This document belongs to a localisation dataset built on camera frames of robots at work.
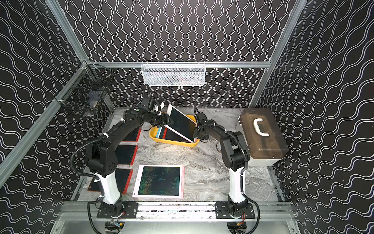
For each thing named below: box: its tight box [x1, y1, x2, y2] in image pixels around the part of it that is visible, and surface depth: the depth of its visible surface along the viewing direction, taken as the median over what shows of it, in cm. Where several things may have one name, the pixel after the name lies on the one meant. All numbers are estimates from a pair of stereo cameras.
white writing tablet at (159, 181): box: [131, 164, 185, 200], surface depth 86 cm
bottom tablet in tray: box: [158, 125, 191, 142], surface depth 105 cm
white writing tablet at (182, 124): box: [164, 103, 198, 143], surface depth 100 cm
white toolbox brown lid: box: [236, 108, 289, 167], surface depth 89 cm
